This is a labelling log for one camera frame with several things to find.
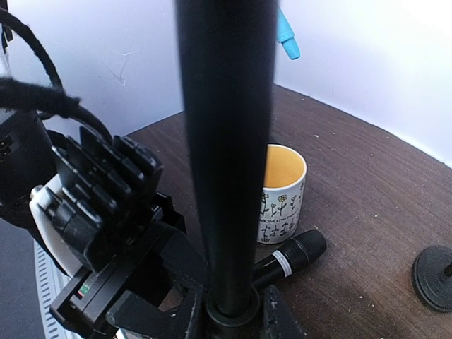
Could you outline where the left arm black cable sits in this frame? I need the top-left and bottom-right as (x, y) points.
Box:
(0, 6), (114, 142)

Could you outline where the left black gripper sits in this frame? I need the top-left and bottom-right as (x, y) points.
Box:
(50, 193), (209, 338)

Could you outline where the black wireless microphone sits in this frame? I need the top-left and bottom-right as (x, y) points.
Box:
(252, 230), (327, 291)

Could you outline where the blue toy microphone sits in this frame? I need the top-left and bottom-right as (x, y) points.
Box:
(276, 8), (301, 60)

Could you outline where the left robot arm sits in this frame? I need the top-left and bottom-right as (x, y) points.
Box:
(1, 111), (207, 338)

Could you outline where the short stand with clip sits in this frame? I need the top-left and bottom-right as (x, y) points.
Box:
(412, 246), (451, 313)

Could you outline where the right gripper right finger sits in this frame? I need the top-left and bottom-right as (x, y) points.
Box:
(261, 285), (307, 339)

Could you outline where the white mug orange inside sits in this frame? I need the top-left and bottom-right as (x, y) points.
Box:
(257, 144), (307, 244)

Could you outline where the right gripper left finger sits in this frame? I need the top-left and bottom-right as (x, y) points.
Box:
(106, 285), (203, 338)

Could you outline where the tall black phone stand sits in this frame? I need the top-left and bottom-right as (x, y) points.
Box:
(176, 1), (278, 338)

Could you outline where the front aluminium rail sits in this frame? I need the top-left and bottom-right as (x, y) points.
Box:
(33, 242), (81, 339)

